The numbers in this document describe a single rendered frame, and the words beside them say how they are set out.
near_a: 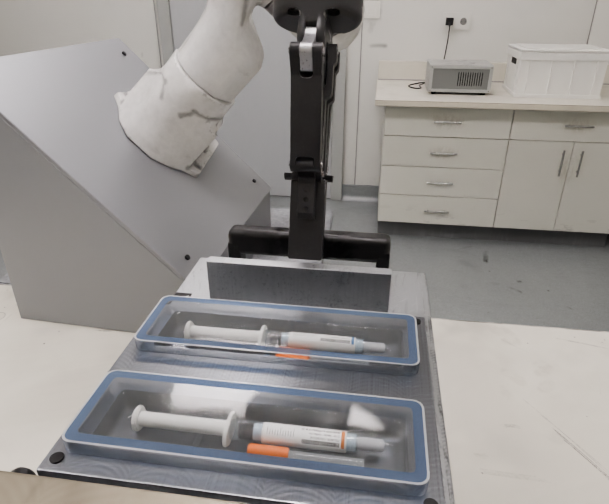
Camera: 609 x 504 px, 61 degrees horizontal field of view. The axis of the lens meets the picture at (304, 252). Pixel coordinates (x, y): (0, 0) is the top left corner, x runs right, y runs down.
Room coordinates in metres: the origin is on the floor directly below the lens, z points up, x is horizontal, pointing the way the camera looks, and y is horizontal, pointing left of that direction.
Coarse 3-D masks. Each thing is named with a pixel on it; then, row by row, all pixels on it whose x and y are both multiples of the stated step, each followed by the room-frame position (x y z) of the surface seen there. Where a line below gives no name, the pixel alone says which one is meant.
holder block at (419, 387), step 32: (416, 320) 0.31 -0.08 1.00; (128, 352) 0.27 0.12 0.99; (288, 384) 0.24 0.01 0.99; (320, 384) 0.24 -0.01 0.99; (352, 384) 0.24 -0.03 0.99; (384, 384) 0.24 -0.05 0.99; (416, 384) 0.24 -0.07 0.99; (64, 448) 0.19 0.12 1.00; (96, 480) 0.17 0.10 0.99; (128, 480) 0.17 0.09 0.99; (160, 480) 0.17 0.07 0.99; (192, 480) 0.17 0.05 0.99; (224, 480) 0.17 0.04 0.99; (256, 480) 0.17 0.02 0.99
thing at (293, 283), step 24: (216, 264) 0.37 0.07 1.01; (240, 264) 0.37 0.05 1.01; (264, 264) 0.36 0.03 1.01; (288, 264) 0.36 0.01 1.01; (312, 264) 0.36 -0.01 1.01; (192, 288) 0.39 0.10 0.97; (216, 288) 0.37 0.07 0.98; (240, 288) 0.37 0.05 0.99; (264, 288) 0.36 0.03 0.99; (288, 288) 0.36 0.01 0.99; (312, 288) 0.36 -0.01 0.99; (336, 288) 0.35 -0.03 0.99; (360, 288) 0.35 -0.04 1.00; (384, 288) 0.35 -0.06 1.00; (408, 288) 0.39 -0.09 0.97; (408, 312) 0.36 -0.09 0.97; (432, 336) 0.32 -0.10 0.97; (432, 360) 0.29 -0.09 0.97; (432, 384) 0.27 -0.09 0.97
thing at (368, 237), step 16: (240, 240) 0.43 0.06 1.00; (256, 240) 0.43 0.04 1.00; (272, 240) 0.42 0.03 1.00; (336, 240) 0.42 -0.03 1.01; (352, 240) 0.41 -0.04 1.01; (368, 240) 0.41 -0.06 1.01; (384, 240) 0.41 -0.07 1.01; (240, 256) 0.43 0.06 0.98; (336, 256) 0.41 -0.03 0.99; (352, 256) 0.41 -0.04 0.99; (368, 256) 0.41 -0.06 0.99; (384, 256) 0.41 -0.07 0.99
